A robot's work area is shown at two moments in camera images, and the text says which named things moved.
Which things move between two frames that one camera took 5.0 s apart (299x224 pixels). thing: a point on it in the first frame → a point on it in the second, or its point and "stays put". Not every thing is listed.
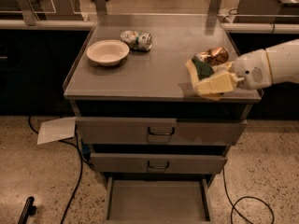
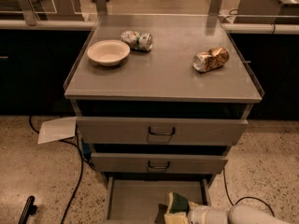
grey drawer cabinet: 155,142 stays put
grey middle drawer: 138,162 stays put
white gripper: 252,69 → 196,216
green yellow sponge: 197,70 → 177,203
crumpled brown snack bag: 214,56 stays put
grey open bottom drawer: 158,200 stays put
